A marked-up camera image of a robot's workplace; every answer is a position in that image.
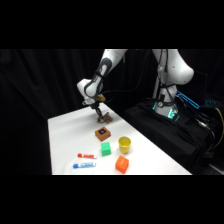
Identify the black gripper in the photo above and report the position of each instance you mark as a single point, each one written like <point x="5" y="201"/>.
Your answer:
<point x="95" y="104"/>

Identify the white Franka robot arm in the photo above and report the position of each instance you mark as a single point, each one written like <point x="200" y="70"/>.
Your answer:
<point x="111" y="61"/>

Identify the brown square block blue dot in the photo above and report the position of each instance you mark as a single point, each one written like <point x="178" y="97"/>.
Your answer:
<point x="102" y="133"/>

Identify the green cube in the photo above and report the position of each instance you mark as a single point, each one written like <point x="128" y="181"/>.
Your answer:
<point x="106" y="149"/>

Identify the yellow plastic cup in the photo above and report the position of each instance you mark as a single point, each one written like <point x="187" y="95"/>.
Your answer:
<point x="124" y="145"/>

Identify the red marker pen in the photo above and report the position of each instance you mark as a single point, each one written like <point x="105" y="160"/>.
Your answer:
<point x="87" y="155"/>

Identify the blue marker pen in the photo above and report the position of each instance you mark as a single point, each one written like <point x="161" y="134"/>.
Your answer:
<point x="84" y="165"/>

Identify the orange cube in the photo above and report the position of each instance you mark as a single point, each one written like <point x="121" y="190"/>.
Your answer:
<point x="122" y="164"/>

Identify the black curtain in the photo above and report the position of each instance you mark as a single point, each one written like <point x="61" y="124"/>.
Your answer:
<point x="36" y="100"/>

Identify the black cloth-covered stand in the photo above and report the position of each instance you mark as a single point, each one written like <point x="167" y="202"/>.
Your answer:
<point x="166" y="133"/>

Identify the green light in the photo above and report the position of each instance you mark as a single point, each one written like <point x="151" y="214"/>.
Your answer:
<point x="171" y="115"/>

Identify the blue-lit device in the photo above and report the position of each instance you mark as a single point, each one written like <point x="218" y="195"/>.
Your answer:
<point x="188" y="99"/>

